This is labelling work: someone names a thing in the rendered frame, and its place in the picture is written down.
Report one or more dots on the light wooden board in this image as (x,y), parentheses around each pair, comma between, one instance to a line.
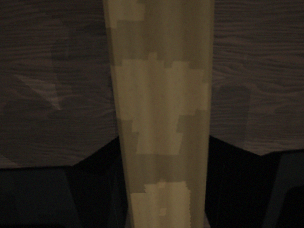
(160,54)

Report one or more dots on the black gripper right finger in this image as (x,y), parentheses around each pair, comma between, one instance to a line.
(246,190)

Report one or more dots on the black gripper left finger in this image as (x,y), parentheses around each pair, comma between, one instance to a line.
(89,194)

